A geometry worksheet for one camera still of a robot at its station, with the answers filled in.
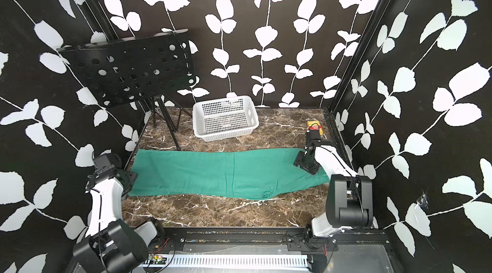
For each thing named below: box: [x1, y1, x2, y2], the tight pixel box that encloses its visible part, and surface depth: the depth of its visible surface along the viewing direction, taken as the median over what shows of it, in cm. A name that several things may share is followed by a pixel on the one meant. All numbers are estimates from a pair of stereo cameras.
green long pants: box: [127, 148, 331, 200], surface depth 92 cm
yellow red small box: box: [307, 120, 324, 136], surface depth 113 cm
